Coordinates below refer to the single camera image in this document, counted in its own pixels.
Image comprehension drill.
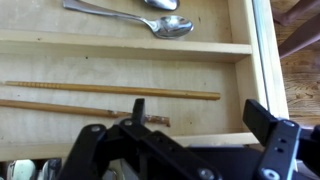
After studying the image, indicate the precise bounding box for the wooden chopstick upper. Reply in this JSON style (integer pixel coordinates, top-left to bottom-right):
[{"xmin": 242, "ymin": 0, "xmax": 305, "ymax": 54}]
[{"xmin": 4, "ymin": 81, "xmax": 221, "ymax": 100}]

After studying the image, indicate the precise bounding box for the knives bundle in drawer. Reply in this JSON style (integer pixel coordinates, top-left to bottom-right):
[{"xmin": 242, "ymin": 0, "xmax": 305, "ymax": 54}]
[{"xmin": 6, "ymin": 159, "xmax": 62, "ymax": 180}]

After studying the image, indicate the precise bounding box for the wooden chopstick lower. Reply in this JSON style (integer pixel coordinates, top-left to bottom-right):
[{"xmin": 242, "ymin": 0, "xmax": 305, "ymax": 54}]
[{"xmin": 0, "ymin": 98, "xmax": 172, "ymax": 128}]

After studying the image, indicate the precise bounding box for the open wooden cutlery drawer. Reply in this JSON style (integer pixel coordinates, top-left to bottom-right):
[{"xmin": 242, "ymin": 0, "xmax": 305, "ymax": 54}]
[{"xmin": 0, "ymin": 0, "xmax": 290, "ymax": 168}]

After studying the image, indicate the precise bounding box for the small silver spoon front compartment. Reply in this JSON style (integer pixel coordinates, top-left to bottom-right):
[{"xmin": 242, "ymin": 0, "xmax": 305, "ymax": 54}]
[{"xmin": 63, "ymin": 0, "xmax": 194, "ymax": 39}]

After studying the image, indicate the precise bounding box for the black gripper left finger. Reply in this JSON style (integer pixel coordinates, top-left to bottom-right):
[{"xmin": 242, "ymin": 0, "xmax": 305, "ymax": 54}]
[{"xmin": 119, "ymin": 99, "xmax": 220, "ymax": 180}]

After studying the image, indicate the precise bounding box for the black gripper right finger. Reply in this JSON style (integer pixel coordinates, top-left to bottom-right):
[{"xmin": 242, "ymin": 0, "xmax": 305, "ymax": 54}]
[{"xmin": 243, "ymin": 99, "xmax": 301, "ymax": 180}]

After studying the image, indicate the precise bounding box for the wooden chopstick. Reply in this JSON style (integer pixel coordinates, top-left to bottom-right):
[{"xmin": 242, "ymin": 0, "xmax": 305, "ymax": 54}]
[
  {"xmin": 4, "ymin": 81, "xmax": 221, "ymax": 100},
  {"xmin": 0, "ymin": 98, "xmax": 172, "ymax": 128}
]

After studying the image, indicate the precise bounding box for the person in red shorts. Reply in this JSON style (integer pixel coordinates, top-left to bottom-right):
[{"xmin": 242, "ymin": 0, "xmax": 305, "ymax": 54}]
[{"xmin": 272, "ymin": 0, "xmax": 320, "ymax": 59}]

